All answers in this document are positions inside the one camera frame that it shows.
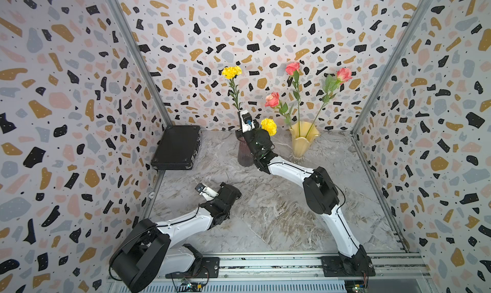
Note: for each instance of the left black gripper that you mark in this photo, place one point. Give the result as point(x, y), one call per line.
point(223, 185)

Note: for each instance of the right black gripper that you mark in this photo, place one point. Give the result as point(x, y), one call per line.
point(241, 134)

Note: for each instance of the pink rose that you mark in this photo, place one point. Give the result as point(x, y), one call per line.
point(293, 70)
point(273, 101)
point(331, 85)

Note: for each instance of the yellow carnation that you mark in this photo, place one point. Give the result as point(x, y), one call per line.
point(269, 125)
point(230, 74)

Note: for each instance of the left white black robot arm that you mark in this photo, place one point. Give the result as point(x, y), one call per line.
point(153, 249)

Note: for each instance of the purple glass vase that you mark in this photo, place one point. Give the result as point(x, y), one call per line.
point(244, 157)

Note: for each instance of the yellow ruffled glass vase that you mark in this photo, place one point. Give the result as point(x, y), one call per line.
point(303, 135)

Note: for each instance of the black briefcase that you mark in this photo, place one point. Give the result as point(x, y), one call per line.
point(178, 148)

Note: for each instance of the green circuit board left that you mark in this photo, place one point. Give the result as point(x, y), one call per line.
point(191, 286)

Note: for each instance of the circuit board right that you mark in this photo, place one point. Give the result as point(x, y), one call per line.
point(352, 286)

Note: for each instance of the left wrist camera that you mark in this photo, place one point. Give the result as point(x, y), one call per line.
point(206, 192)

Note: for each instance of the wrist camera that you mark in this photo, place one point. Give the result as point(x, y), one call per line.
point(246, 121)
point(206, 192)

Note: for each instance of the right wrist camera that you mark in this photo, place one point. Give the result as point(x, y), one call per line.
point(246, 121)

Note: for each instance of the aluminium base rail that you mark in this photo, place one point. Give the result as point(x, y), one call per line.
point(306, 272)

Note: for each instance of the left aluminium frame post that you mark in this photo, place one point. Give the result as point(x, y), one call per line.
point(133, 48)

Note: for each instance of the aluminium frame post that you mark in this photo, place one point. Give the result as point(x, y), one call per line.
point(399, 51)
point(133, 48)

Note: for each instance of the right aluminium frame post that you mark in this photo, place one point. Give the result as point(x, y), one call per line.
point(399, 51)

